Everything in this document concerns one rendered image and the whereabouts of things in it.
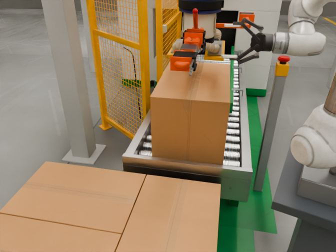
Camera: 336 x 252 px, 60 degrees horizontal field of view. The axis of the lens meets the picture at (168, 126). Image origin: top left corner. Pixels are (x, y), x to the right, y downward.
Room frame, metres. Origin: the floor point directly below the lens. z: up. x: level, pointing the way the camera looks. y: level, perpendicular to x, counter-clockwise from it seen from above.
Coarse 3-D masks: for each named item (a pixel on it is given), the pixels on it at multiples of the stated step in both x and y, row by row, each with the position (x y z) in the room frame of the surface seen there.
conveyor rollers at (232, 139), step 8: (200, 56) 3.34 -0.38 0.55; (232, 112) 1.94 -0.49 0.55; (232, 120) 1.84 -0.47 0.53; (232, 128) 1.75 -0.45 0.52; (232, 136) 1.60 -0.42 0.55; (144, 144) 1.51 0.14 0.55; (232, 144) 1.50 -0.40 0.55; (144, 152) 1.42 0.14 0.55; (224, 152) 1.42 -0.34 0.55; (232, 152) 1.42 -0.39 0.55; (224, 160) 1.34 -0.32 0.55
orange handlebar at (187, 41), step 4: (216, 24) 1.62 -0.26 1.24; (220, 24) 1.62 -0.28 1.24; (248, 24) 1.60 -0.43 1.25; (192, 28) 1.50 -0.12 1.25; (200, 28) 1.50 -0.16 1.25; (184, 40) 1.24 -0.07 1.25; (188, 40) 1.24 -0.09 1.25; (192, 40) 1.24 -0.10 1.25; (196, 40) 1.24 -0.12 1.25; (176, 64) 0.97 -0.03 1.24; (180, 64) 0.96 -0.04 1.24; (184, 64) 0.96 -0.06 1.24; (188, 64) 0.96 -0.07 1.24
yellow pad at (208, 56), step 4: (224, 44) 1.66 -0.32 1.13; (220, 48) 1.55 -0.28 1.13; (208, 52) 1.48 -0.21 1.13; (220, 52) 1.48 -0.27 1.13; (204, 56) 1.43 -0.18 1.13; (208, 56) 1.43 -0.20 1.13; (212, 56) 1.43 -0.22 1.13; (216, 56) 1.43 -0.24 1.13; (220, 56) 1.43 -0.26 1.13; (220, 60) 1.42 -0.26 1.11
